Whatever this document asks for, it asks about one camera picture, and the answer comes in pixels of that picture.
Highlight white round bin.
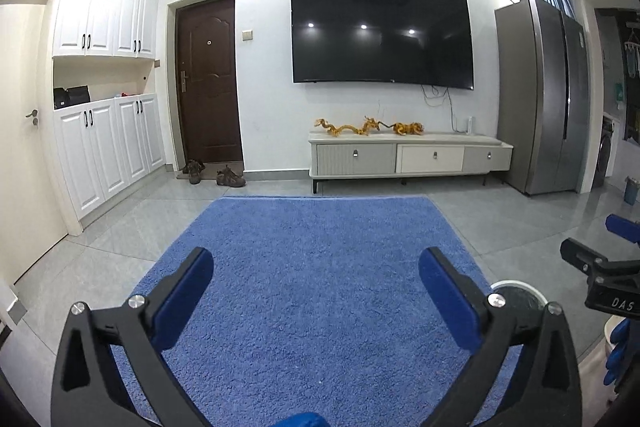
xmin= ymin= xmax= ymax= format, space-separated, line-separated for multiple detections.
xmin=489 ymin=279 xmax=547 ymax=315

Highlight white television cabinet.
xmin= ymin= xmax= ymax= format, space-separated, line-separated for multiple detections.
xmin=307 ymin=129 xmax=515 ymax=194

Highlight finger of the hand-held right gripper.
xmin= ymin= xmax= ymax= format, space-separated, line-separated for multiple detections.
xmin=560 ymin=237 xmax=613 ymax=278
xmin=604 ymin=213 xmax=640 ymax=247

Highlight white cabinet unit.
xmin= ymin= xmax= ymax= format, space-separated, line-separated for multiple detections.
xmin=50 ymin=0 xmax=167 ymax=237

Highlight black bags on shelf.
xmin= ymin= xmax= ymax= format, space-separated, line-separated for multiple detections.
xmin=53 ymin=86 xmax=91 ymax=110

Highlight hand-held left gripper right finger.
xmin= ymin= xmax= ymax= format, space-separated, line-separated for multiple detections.
xmin=419 ymin=247 xmax=583 ymax=427

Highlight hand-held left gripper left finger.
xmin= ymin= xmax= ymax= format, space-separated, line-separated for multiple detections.
xmin=50 ymin=247 xmax=216 ymax=427

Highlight white interior door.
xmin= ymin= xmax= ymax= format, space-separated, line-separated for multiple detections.
xmin=0 ymin=0 xmax=68 ymax=283

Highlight golden dragon figurine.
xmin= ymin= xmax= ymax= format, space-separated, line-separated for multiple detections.
xmin=314 ymin=118 xmax=368 ymax=138
xmin=360 ymin=116 xmax=396 ymax=136

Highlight white plastic container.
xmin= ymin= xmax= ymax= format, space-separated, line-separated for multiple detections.
xmin=603 ymin=314 xmax=623 ymax=358

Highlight grey refrigerator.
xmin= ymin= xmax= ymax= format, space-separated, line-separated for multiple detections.
xmin=494 ymin=0 xmax=591 ymax=196

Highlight washing machine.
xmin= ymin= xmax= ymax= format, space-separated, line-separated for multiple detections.
xmin=592 ymin=112 xmax=621 ymax=190

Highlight white television cables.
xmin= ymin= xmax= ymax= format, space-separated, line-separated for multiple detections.
xmin=420 ymin=82 xmax=458 ymax=132

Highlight person's right hand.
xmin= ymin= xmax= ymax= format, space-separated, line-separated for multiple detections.
xmin=602 ymin=314 xmax=633 ymax=388

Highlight brown shoes pair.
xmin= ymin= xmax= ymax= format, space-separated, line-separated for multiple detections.
xmin=181 ymin=159 xmax=206 ymax=184
xmin=216 ymin=165 xmax=247 ymax=188

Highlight dark brown entrance door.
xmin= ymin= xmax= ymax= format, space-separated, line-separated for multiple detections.
xmin=175 ymin=0 xmax=245 ymax=165

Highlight black wall television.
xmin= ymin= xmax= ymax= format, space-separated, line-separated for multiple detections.
xmin=290 ymin=0 xmax=475 ymax=90

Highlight blue rug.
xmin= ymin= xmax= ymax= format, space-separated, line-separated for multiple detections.
xmin=107 ymin=195 xmax=523 ymax=427

